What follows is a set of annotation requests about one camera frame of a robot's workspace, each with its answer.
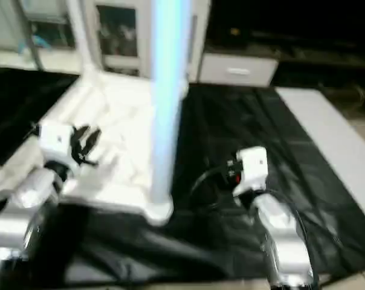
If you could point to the white plastic table top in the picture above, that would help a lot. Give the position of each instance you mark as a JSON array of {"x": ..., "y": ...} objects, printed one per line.
[{"x": 116, "y": 133}]

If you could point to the black plastic mat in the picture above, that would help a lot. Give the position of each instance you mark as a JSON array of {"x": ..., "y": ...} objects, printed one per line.
[{"x": 243, "y": 133}]

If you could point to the teal small stool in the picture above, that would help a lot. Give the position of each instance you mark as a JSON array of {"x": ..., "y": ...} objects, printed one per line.
[{"x": 37, "y": 41}]

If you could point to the white drawer unit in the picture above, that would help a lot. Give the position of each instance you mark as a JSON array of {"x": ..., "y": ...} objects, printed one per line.
[{"x": 237, "y": 68}]

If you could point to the white side board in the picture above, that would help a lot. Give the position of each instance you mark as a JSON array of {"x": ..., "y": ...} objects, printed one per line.
[{"x": 336, "y": 145}]

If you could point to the white glass door cabinet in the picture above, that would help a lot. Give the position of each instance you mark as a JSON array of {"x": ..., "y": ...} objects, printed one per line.
[{"x": 119, "y": 33}]

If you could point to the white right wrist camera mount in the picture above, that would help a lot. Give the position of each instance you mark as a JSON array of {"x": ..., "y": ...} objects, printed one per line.
[{"x": 252, "y": 169}]

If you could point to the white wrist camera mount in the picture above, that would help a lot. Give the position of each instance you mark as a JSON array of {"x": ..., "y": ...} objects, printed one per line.
[
  {"x": 55, "y": 142},
  {"x": 252, "y": 169}
]

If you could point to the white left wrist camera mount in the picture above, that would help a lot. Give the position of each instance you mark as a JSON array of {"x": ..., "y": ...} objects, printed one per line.
[{"x": 55, "y": 142}]

